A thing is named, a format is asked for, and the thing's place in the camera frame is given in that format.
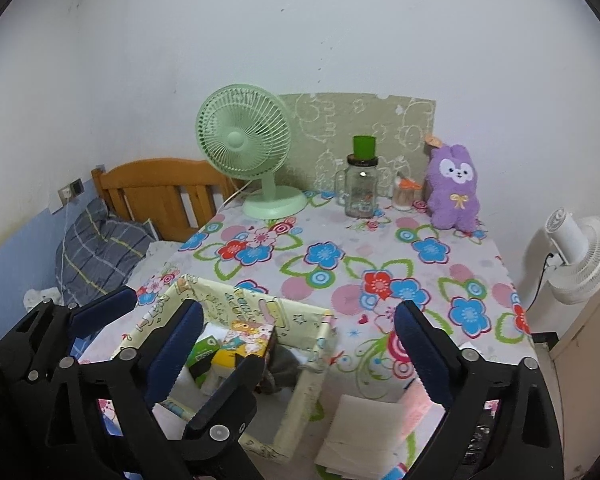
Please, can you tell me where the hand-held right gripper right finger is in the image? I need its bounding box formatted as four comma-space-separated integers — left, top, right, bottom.
394, 300, 566, 480

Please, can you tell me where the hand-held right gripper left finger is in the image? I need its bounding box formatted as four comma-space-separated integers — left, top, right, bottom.
45, 299, 205, 480

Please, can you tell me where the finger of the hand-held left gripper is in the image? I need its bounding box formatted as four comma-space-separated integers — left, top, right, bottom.
0, 285, 138, 382
180, 354, 267, 480

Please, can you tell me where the white tissue pack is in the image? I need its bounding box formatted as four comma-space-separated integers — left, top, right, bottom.
177, 362, 231, 406

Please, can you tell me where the green snack box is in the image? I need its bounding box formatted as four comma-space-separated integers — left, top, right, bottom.
187, 336, 221, 368

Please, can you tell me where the cartoon print tissue packet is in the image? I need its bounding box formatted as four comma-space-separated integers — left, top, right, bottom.
212, 320, 277, 371

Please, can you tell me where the grey sock bundle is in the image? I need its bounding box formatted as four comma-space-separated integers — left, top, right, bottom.
260, 345, 306, 393

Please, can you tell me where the yellow fabric storage box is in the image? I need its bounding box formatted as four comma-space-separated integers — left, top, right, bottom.
111, 274, 337, 461

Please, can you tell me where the white cloth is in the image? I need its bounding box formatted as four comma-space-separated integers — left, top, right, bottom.
24, 287, 62, 312
314, 394, 416, 478

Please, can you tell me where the blue plaid pillow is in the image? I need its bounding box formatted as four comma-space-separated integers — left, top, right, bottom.
55, 197, 156, 306

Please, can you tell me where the white crumpled cloth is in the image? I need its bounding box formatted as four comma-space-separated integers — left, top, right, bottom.
24, 287, 62, 312

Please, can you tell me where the white patterned blanket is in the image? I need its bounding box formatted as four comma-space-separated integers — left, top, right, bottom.
130, 240, 183, 291

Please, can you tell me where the wooden bed headboard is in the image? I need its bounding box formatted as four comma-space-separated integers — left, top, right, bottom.
91, 158, 246, 243

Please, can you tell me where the purple plush bunny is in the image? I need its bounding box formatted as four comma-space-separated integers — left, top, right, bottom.
424, 135, 482, 233

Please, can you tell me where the small jar with orange lid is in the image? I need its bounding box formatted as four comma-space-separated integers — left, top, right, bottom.
392, 176, 423, 212

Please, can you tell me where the beige door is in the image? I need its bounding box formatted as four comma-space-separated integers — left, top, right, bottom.
550, 280, 600, 480

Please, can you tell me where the glass mug jar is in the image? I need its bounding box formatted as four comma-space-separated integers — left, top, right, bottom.
336, 155, 381, 218

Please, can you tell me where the white standing fan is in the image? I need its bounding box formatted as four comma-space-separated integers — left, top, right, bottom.
544, 208, 600, 306

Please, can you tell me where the green desk fan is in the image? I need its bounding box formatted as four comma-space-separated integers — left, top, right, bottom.
196, 85, 308, 220

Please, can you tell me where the green plastic cup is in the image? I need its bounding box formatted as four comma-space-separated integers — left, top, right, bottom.
352, 135, 376, 160

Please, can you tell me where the green patterned board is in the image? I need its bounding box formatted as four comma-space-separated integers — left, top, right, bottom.
278, 92, 438, 196

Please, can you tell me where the white charging cable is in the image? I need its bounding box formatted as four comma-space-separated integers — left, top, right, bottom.
60, 199, 73, 286

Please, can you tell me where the black fan cable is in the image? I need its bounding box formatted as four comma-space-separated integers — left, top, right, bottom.
522, 251, 556, 313

